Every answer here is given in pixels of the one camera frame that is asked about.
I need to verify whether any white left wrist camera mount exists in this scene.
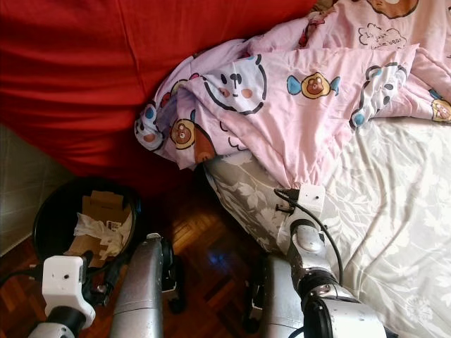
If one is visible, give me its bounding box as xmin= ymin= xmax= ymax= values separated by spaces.
xmin=42 ymin=255 xmax=96 ymax=314

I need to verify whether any beige floral bed sheet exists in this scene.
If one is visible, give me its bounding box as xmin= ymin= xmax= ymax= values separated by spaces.
xmin=201 ymin=116 xmax=451 ymax=338

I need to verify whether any pink cartoon bear blanket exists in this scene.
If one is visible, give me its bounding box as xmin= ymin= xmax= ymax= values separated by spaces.
xmin=134 ymin=0 xmax=451 ymax=189

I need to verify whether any black round waste bin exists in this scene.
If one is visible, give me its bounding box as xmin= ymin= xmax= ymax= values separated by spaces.
xmin=32 ymin=176 xmax=142 ymax=272

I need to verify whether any brown cardboard piece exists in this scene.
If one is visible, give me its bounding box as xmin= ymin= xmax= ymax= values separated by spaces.
xmin=74 ymin=190 xmax=135 ymax=258

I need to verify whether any white tissue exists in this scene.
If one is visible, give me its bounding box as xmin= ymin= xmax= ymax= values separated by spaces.
xmin=74 ymin=211 xmax=135 ymax=258

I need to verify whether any silver right robot leg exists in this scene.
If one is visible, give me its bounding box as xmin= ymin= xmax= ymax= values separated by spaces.
xmin=243 ymin=252 xmax=307 ymax=338

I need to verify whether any red fabric cover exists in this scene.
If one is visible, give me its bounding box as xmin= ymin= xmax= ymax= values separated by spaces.
xmin=0 ymin=0 xmax=321 ymax=201

